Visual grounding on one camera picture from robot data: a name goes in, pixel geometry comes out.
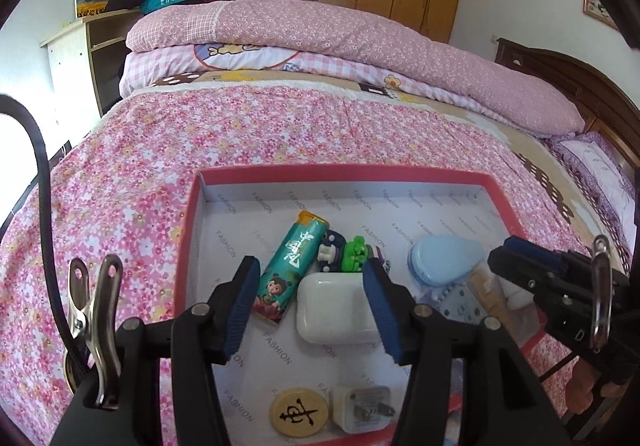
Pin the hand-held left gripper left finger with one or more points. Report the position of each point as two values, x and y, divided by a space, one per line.
242 311

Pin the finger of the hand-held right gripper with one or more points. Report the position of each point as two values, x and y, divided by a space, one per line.
515 276
532 253

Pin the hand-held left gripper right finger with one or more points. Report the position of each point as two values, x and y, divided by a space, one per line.
385 311

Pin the white earbuds case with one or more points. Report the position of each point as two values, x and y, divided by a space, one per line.
330 306

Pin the grey building block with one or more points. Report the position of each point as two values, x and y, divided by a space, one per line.
460 307

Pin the green cartoon lighter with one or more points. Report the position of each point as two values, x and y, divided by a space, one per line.
287 266

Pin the white charger plug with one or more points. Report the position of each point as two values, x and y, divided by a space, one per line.
360 408

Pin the pink-rimmed cardboard box lid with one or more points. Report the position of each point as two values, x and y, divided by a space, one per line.
350 211

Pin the person's right hand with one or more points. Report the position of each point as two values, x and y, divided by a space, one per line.
582 388

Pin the metal spring clip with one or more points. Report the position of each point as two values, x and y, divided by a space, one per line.
100 321
600 296

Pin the beige wooden block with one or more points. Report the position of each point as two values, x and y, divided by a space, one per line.
487 293

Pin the green toy figure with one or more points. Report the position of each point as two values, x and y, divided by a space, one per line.
356 253

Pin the light blue oval case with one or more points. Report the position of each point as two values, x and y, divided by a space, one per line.
440 258

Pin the purple pillow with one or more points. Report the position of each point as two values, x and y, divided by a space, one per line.
600 171

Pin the wooden chess piece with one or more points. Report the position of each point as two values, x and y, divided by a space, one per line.
298 412

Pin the dark wooden headboard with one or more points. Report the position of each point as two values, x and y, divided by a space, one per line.
575 71

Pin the pink checked cartoon blanket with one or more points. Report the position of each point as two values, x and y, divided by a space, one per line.
240 61

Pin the folded pink duvet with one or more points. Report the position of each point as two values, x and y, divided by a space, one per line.
350 33

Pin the light wooden desk shelf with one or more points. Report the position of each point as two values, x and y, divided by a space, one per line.
70 56

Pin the framed wall picture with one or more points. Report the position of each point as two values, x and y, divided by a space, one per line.
600 6

